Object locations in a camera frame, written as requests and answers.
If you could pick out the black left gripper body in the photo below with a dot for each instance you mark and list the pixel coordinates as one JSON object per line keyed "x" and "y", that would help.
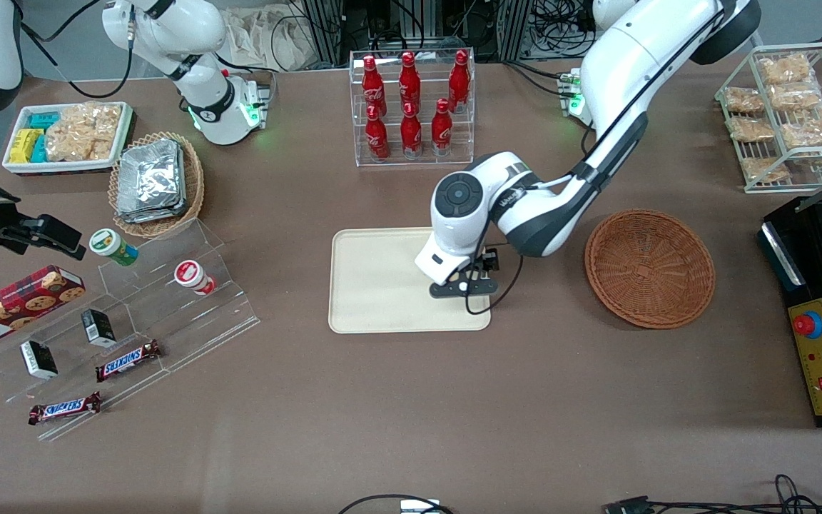
{"x": 488, "y": 261}

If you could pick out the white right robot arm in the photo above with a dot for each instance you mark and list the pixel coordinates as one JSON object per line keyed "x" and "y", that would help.
{"x": 204, "y": 28}

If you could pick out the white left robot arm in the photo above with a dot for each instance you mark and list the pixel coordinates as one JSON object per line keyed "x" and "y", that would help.
{"x": 632, "y": 57}

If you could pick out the beige plastic tray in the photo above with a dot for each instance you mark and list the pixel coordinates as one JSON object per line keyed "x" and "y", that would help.
{"x": 382, "y": 285}

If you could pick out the white rectangular snack tray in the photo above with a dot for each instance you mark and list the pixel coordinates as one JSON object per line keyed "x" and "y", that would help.
{"x": 125, "y": 143}

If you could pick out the oval tan wicker basket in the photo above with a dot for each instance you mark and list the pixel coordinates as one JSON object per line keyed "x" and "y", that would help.
{"x": 193, "y": 178}

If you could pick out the round brown wicker basket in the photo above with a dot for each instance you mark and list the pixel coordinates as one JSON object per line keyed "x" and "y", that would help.
{"x": 650, "y": 271}

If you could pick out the green lidded snack cup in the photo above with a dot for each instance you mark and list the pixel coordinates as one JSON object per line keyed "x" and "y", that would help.
{"x": 113, "y": 246}

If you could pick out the red tartan cookie box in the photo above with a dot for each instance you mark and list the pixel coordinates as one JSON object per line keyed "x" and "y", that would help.
{"x": 11, "y": 307}

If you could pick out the yellow snack pack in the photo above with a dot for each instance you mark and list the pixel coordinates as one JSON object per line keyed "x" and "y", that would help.
{"x": 24, "y": 146}

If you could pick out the teal snack pack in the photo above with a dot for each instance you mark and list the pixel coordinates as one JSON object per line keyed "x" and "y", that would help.
{"x": 39, "y": 150}
{"x": 45, "y": 119}

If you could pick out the silver foil packet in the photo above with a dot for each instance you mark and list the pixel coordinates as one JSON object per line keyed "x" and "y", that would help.
{"x": 148, "y": 175}
{"x": 150, "y": 216}

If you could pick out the small black box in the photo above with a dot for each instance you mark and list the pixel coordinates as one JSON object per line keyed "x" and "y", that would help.
{"x": 99, "y": 328}
{"x": 39, "y": 360}

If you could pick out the clear bag of rice crackers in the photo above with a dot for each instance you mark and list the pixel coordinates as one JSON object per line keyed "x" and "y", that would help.
{"x": 83, "y": 132}

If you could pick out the clear acrylic bottle rack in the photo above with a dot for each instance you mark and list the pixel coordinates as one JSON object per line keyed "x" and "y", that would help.
{"x": 418, "y": 163}

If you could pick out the red lidded snack cup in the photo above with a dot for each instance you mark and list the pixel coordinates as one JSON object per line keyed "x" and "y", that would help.
{"x": 193, "y": 277}

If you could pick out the brown Snickers bar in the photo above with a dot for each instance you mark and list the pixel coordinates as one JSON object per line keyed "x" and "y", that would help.
{"x": 65, "y": 408}
{"x": 128, "y": 360}

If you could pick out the clear acrylic stepped display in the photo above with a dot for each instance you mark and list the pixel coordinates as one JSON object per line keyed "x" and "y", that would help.
{"x": 190, "y": 328}

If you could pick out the red cola bottle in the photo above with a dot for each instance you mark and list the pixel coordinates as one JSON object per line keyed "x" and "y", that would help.
{"x": 412, "y": 132}
{"x": 442, "y": 128}
{"x": 459, "y": 80}
{"x": 409, "y": 82}
{"x": 372, "y": 86}
{"x": 377, "y": 135}

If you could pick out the beige crumpled cloth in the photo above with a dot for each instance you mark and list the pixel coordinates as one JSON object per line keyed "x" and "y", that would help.
{"x": 261, "y": 39}

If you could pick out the clear bag of puffed snack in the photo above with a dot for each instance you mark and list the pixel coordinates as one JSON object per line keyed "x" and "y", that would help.
{"x": 810, "y": 132}
{"x": 785, "y": 69}
{"x": 743, "y": 100}
{"x": 750, "y": 128}
{"x": 764, "y": 170}
{"x": 796, "y": 96}

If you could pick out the black control box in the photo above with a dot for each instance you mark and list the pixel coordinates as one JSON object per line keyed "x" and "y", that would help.
{"x": 789, "y": 271}

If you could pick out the red emergency stop button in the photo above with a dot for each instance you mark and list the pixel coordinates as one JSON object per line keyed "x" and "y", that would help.
{"x": 808, "y": 325}

